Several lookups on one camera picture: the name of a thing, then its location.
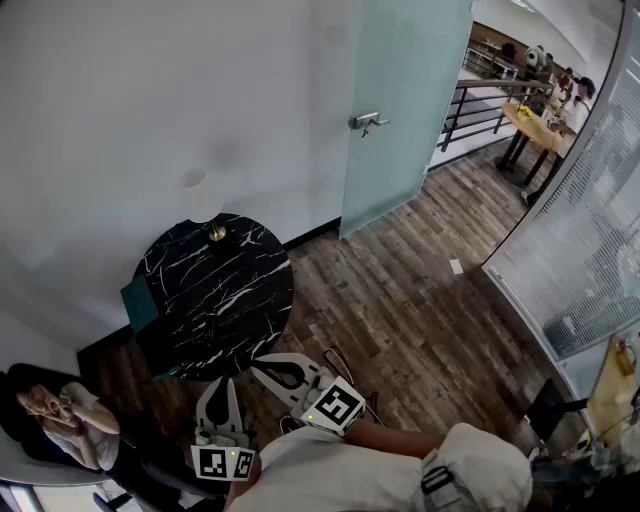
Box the black metal railing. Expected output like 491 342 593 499
436 77 556 154

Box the yellow desk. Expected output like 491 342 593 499
584 334 640 449

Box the white lamp with gold base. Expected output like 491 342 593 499
181 168 228 244

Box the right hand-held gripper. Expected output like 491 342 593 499
249 352 368 438

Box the person's right forearm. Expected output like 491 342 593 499
343 418 447 459

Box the dark teal rectangular box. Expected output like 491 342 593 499
120 273 162 336

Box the glass partition with blinds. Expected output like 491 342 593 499
481 0 640 364

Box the frosted glass door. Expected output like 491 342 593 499
338 0 474 242

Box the silver door handle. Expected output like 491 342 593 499
347 111 393 139

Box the wooden high table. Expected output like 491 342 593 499
494 101 569 188

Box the grey strap buckle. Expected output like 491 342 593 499
420 464 456 497

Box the person's left forearm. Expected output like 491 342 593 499
224 452 265 512

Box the black marble round table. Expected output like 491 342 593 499
131 212 296 383

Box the window with dark frame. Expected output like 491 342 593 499
0 478 117 512

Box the person's white shirt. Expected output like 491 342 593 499
227 422 534 512

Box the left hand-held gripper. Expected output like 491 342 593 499
190 375 259 484

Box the black armchair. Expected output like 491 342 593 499
0 361 126 474

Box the black office chair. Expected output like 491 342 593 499
524 377 592 444

